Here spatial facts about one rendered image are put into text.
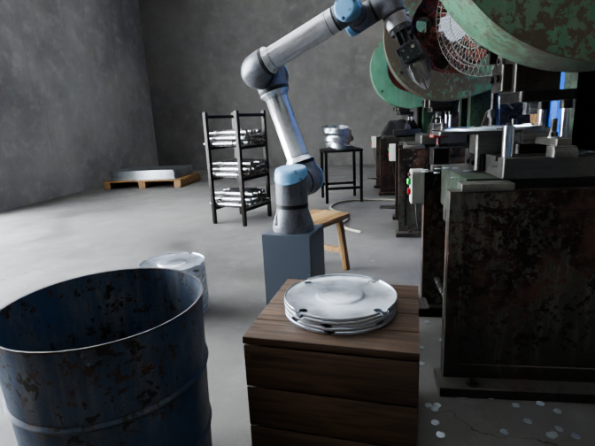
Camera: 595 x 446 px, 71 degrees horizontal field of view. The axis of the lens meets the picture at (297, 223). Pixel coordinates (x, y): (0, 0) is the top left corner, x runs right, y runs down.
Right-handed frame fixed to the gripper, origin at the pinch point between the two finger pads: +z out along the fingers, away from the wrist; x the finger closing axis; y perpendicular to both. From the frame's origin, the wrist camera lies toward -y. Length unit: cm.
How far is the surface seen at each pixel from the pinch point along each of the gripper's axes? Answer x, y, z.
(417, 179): -18.0, -17.3, 28.9
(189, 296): -63, 74, 28
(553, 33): 31, 42, 8
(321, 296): -37, 58, 42
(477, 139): 8.0, 2.5, 23.2
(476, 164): 4.9, 2.5, 30.5
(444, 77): -1, -132, -14
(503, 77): 21.4, 0.9, 8.9
